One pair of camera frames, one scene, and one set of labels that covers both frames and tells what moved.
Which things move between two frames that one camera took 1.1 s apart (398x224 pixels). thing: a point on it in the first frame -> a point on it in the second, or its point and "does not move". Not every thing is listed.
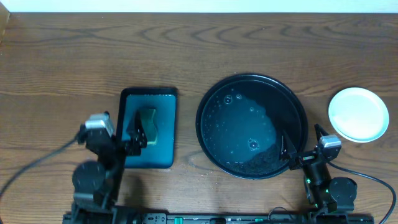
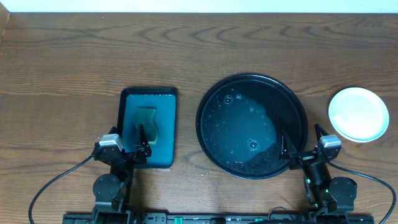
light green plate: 357,114 does not move
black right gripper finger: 288,149 does not move
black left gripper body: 123,144 -> 126,154
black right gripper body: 316,175 does not move
